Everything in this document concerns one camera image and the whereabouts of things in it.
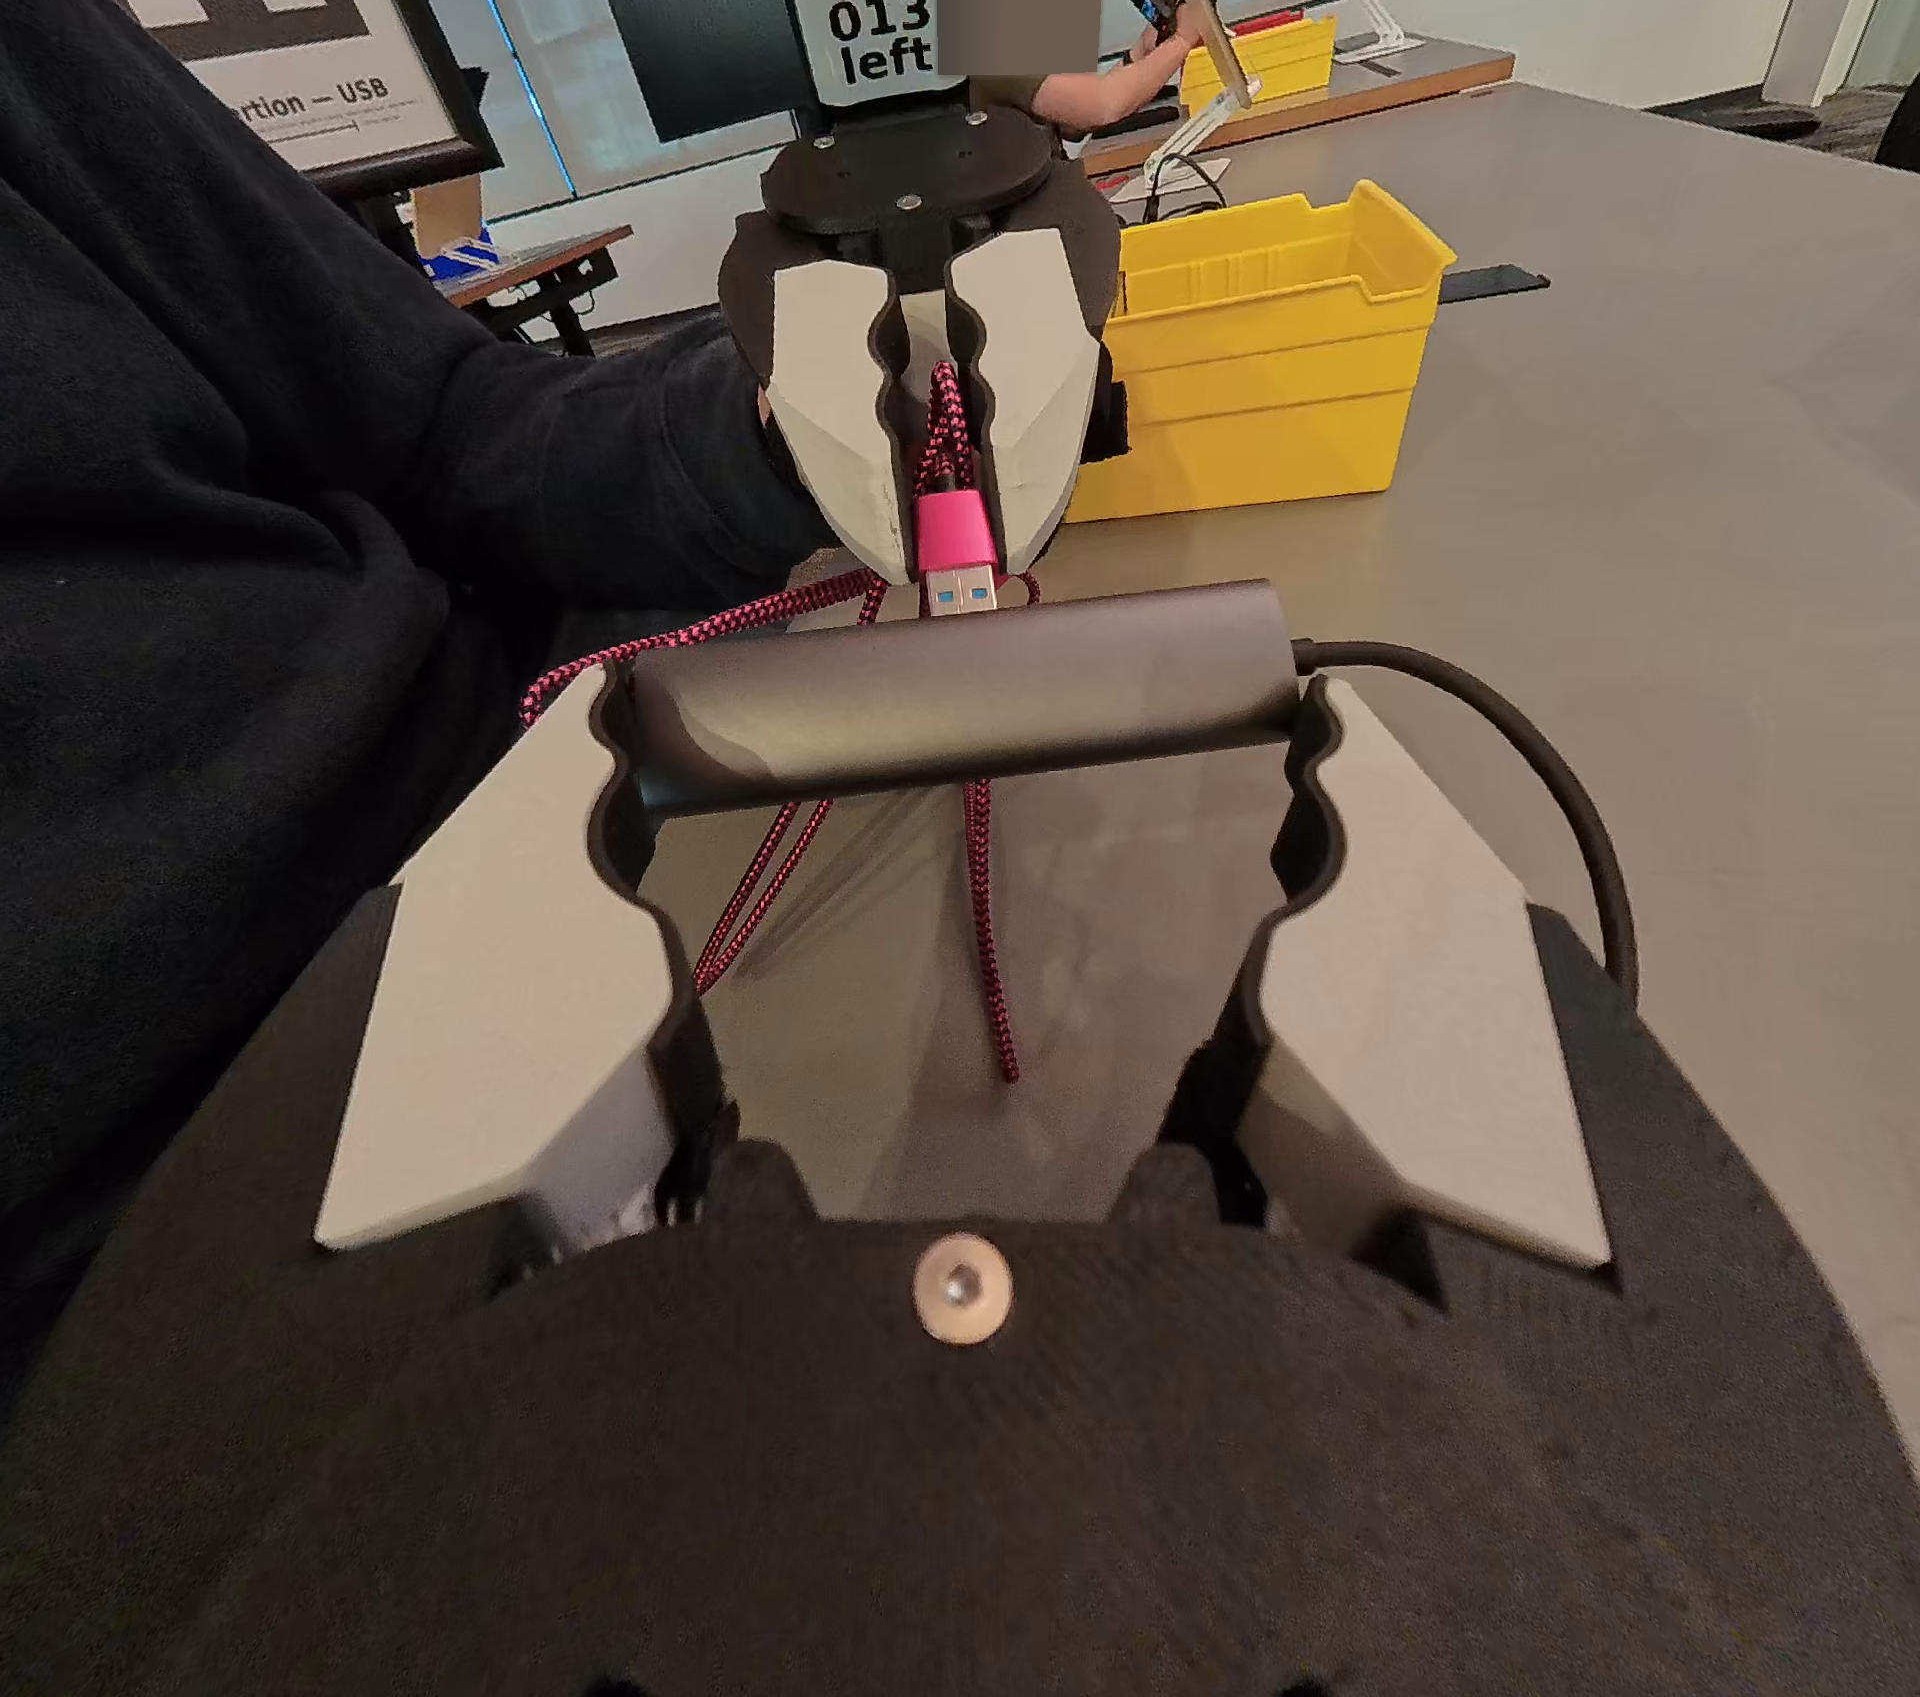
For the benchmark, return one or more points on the dark wooden table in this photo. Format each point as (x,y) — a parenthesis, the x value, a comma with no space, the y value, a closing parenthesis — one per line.
(525,265)

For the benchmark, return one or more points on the person's left forearm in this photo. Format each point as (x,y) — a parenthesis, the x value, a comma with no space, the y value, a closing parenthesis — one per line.
(631,452)

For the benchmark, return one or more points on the another person's forearm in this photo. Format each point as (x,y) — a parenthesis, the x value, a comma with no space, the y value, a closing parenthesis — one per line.
(1095,92)

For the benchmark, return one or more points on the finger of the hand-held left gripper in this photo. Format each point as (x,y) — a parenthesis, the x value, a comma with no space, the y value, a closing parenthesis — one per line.
(1035,393)
(824,406)

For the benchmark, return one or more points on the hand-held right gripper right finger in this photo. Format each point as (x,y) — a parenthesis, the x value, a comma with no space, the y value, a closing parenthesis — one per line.
(1424,1023)

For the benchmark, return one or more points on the yellow plastic bin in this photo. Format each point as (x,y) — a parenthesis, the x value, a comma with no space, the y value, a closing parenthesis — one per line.
(1261,376)
(1261,63)

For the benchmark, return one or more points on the dark grey usb hub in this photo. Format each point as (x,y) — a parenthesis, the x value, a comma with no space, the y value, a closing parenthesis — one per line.
(961,692)

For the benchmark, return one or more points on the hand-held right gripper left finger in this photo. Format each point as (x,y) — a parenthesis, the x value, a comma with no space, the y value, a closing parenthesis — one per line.
(494,1023)

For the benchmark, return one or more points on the white phone stand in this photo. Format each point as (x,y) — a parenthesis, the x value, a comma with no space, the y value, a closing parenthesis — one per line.
(1373,24)
(1201,125)

